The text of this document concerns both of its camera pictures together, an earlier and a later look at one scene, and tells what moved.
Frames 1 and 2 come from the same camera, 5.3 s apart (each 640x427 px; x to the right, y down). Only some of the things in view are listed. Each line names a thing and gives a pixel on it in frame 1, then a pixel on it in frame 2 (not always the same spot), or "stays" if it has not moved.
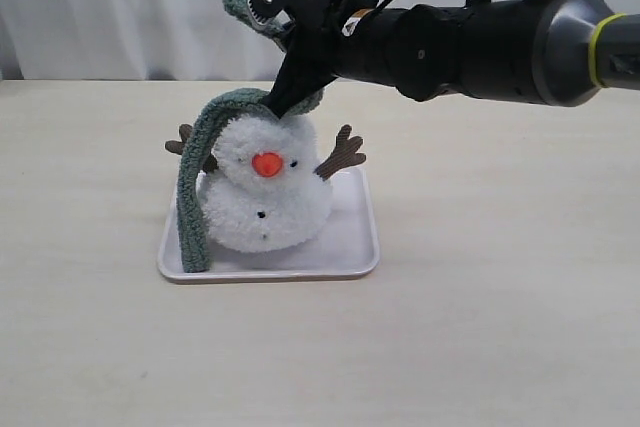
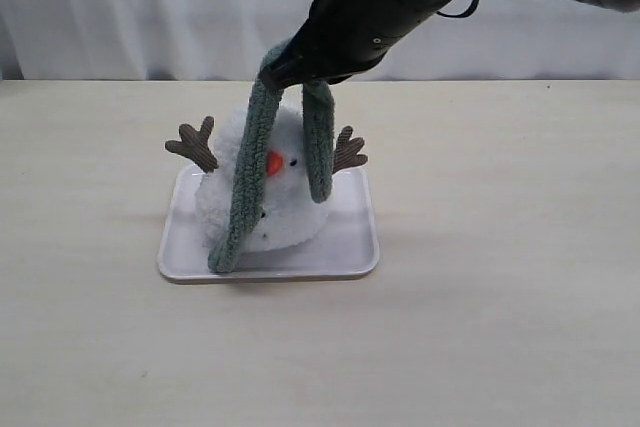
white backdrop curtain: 157,13 stays
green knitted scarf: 204,127 to 318,102
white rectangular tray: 347,249 stays
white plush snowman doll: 267,192 stays
